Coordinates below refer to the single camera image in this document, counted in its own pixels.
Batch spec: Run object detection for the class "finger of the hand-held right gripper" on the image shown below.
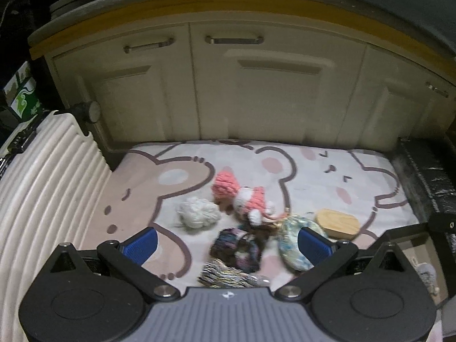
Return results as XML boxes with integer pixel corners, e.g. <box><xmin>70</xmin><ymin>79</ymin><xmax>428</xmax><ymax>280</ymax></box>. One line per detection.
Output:
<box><xmin>428</xmin><ymin>212</ymin><xmax>456</xmax><ymax>243</ymax></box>

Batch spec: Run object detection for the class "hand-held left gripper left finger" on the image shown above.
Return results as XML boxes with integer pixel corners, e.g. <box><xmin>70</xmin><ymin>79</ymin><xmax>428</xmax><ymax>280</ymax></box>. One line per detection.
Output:
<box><xmin>44</xmin><ymin>227</ymin><xmax>180</xmax><ymax>302</ymax></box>

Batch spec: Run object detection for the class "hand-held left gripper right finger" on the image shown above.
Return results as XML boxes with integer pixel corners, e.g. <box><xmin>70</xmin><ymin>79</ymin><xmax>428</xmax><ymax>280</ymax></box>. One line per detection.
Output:
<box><xmin>274</xmin><ymin>227</ymin><xmax>412</xmax><ymax>302</ymax></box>

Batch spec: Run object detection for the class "oval wooden lid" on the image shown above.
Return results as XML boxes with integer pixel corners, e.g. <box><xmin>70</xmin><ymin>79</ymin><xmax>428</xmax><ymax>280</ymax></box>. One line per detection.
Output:
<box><xmin>315</xmin><ymin>208</ymin><xmax>361</xmax><ymax>241</ymax></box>

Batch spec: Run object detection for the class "black storage box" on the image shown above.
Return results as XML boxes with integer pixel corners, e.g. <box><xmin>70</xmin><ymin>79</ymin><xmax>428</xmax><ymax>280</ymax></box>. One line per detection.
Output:
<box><xmin>382</xmin><ymin>221</ymin><xmax>456</xmax><ymax>342</ymax></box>

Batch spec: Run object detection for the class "dark brown blue crochet pouch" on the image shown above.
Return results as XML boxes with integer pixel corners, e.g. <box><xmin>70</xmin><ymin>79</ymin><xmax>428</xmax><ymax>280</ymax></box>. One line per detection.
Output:
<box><xmin>209</xmin><ymin>227</ymin><xmax>263</xmax><ymax>270</ymax></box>

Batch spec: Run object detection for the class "small white plush charm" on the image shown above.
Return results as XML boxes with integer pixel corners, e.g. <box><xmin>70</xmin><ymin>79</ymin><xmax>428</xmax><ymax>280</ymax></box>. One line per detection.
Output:
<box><xmin>412</xmin><ymin>256</ymin><xmax>439</xmax><ymax>297</ymax></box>

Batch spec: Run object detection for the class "white yarn ball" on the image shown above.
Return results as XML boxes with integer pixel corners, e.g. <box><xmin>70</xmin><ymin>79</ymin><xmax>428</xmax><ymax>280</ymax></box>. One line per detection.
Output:
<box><xmin>174</xmin><ymin>196</ymin><xmax>222</xmax><ymax>229</ymax></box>

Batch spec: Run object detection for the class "pink crochet doll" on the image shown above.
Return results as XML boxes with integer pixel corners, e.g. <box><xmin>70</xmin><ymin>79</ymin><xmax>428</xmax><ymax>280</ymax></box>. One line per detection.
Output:
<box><xmin>212</xmin><ymin>170</ymin><xmax>276</xmax><ymax>227</ymax></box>

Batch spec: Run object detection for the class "striped grey yarn bundle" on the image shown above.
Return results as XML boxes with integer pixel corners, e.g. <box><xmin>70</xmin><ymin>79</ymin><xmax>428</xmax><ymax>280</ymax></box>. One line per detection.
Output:
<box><xmin>197</xmin><ymin>258</ymin><xmax>272</xmax><ymax>290</ymax></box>

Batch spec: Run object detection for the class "bear print mat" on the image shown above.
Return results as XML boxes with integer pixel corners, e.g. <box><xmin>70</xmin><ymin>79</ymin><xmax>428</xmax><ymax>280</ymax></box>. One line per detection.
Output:
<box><xmin>80</xmin><ymin>138</ymin><xmax>422</xmax><ymax>293</ymax></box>

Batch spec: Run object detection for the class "white ribbed suitcase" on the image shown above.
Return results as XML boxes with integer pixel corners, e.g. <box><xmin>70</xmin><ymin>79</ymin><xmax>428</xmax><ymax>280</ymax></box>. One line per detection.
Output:
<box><xmin>0</xmin><ymin>110</ymin><xmax>115</xmax><ymax>342</ymax></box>

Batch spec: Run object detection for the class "black suitcase wheel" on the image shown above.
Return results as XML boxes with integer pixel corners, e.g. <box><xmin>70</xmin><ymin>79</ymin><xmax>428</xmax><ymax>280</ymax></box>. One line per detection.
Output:
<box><xmin>72</xmin><ymin>101</ymin><xmax>102</xmax><ymax>137</ymax></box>

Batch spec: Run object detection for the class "cream kitchen cabinet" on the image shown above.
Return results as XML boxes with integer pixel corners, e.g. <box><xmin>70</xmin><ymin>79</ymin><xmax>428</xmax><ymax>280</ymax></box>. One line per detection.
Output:
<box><xmin>46</xmin><ymin>11</ymin><xmax>455</xmax><ymax>150</ymax></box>

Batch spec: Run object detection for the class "green and white carton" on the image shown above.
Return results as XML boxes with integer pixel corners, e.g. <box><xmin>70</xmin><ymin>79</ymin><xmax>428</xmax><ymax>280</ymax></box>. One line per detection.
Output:
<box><xmin>3</xmin><ymin>60</ymin><xmax>45</xmax><ymax>120</ymax></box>

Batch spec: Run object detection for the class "countertop with wooden edge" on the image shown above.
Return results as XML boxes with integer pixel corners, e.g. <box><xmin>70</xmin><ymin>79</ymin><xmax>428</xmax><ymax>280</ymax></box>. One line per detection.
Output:
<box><xmin>28</xmin><ymin>0</ymin><xmax>456</xmax><ymax>87</ymax></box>

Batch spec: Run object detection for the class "metal cabinet handle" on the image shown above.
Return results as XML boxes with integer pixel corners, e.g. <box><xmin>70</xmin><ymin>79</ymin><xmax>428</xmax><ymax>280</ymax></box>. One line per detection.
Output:
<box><xmin>123</xmin><ymin>36</ymin><xmax>176</xmax><ymax>53</ymax></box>
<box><xmin>204</xmin><ymin>35</ymin><xmax>265</xmax><ymax>45</ymax></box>
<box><xmin>426</xmin><ymin>83</ymin><xmax>450</xmax><ymax>98</ymax></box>

